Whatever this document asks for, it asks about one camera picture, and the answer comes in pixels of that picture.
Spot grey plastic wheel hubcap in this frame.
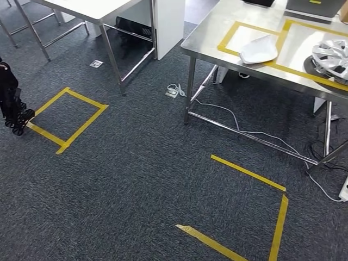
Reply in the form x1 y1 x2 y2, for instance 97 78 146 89
312 39 348 82

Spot stainless steel workbench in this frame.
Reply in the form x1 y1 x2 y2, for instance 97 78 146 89
180 0 348 176

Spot white desk metal legs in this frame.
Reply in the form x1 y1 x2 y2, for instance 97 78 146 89
29 0 186 96

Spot white triangular plastic panel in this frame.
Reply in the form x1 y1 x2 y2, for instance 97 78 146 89
239 34 279 65

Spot white black humanoid robot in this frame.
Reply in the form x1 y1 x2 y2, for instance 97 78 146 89
0 57 35 137

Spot grey laptop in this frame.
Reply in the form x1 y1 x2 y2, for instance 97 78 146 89
284 0 347 22

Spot white power strip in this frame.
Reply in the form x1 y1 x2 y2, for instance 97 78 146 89
338 176 348 202

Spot white power cable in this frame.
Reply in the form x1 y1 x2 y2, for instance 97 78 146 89
167 83 344 203

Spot black floor cable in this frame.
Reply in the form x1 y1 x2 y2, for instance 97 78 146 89
307 115 348 172

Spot grey metal tube frame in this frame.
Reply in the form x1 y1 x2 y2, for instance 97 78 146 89
0 0 91 62

